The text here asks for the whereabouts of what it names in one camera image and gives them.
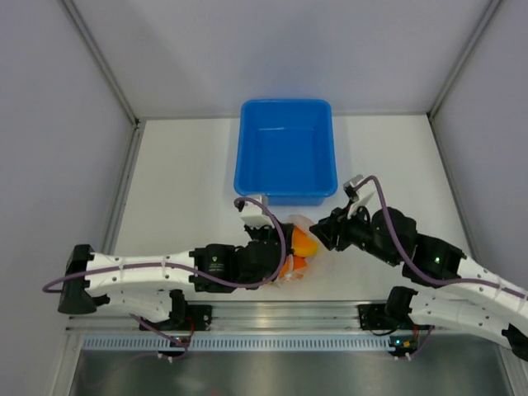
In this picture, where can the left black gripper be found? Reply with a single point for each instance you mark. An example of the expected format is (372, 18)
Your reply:
(272, 232)

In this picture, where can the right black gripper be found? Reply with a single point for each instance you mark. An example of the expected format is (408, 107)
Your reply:
(332, 231)

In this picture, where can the clear zip top bag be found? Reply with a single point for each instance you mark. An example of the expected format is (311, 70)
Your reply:
(310, 260)

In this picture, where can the yellow fake fruit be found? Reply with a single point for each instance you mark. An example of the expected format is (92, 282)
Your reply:
(302, 245)

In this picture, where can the orange fake fruit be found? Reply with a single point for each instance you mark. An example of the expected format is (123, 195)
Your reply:
(293, 269)

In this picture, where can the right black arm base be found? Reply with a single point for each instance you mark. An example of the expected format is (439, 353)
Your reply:
(372, 317)

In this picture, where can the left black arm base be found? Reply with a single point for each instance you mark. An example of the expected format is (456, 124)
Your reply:
(188, 317)

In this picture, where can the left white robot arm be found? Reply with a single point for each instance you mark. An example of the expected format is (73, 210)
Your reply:
(153, 287)

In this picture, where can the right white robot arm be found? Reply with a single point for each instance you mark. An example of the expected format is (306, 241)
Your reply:
(449, 289)

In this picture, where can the blue plastic bin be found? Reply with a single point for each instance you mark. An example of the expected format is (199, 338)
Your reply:
(286, 151)

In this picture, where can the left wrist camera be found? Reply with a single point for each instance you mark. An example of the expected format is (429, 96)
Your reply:
(253, 211)

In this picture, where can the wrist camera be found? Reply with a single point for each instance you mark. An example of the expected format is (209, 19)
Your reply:
(253, 211)
(359, 192)

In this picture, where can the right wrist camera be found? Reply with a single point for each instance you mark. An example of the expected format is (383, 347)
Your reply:
(359, 192)

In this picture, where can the aluminium rail frame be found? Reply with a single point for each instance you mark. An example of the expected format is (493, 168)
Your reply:
(276, 316)

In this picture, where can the slotted cable duct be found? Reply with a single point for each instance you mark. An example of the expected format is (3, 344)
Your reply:
(148, 342)

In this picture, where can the right aluminium corner post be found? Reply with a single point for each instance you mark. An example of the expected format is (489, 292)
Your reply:
(463, 57)

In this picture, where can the aluminium corner post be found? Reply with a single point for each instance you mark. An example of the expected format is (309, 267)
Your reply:
(463, 57)
(80, 25)

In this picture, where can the left aluminium corner post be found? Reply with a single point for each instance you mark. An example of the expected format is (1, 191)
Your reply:
(80, 25)

